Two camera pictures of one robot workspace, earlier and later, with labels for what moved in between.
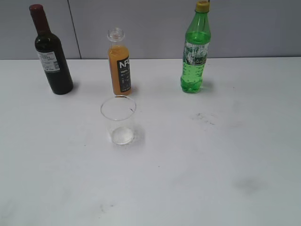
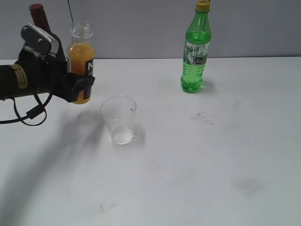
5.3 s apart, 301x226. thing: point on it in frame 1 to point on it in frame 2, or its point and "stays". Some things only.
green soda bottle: x=197 y=37 stays
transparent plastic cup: x=119 y=111 stays
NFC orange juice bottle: x=119 y=62 to x=81 y=54
